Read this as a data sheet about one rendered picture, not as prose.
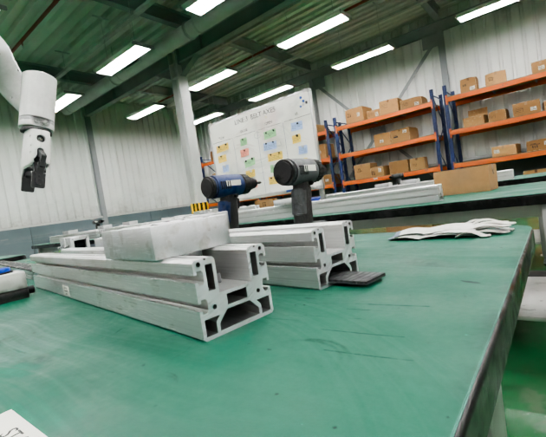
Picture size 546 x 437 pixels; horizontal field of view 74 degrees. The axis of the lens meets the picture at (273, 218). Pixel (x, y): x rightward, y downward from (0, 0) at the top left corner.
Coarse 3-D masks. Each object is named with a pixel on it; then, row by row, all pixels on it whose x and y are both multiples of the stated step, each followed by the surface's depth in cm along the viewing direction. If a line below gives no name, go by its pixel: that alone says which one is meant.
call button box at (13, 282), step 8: (8, 272) 80; (16, 272) 79; (24, 272) 80; (0, 280) 77; (8, 280) 78; (16, 280) 79; (24, 280) 80; (0, 288) 77; (8, 288) 78; (16, 288) 79; (24, 288) 80; (32, 288) 84; (0, 296) 77; (8, 296) 78; (16, 296) 79; (24, 296) 80
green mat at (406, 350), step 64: (384, 256) 67; (448, 256) 59; (512, 256) 53; (0, 320) 62; (64, 320) 55; (128, 320) 50; (256, 320) 42; (320, 320) 39; (384, 320) 36; (448, 320) 34; (0, 384) 34; (64, 384) 32; (128, 384) 30; (192, 384) 29; (256, 384) 27; (320, 384) 26; (384, 384) 25; (448, 384) 23
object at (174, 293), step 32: (32, 256) 92; (64, 256) 72; (96, 256) 60; (192, 256) 41; (224, 256) 45; (256, 256) 43; (64, 288) 74; (96, 288) 62; (128, 288) 49; (160, 288) 42; (192, 288) 37; (224, 288) 40; (256, 288) 42; (160, 320) 44; (192, 320) 38; (224, 320) 42
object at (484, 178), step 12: (468, 168) 211; (480, 168) 207; (492, 168) 211; (444, 180) 221; (456, 180) 216; (468, 180) 212; (480, 180) 207; (492, 180) 209; (444, 192) 222; (456, 192) 217; (468, 192) 213; (264, 204) 548; (396, 228) 398; (408, 228) 389
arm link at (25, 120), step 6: (18, 120) 98; (24, 120) 97; (30, 120) 97; (36, 120) 98; (42, 120) 99; (48, 120) 100; (18, 126) 98; (24, 126) 98; (30, 126) 98; (36, 126) 98; (42, 126) 99; (48, 126) 100; (54, 126) 102
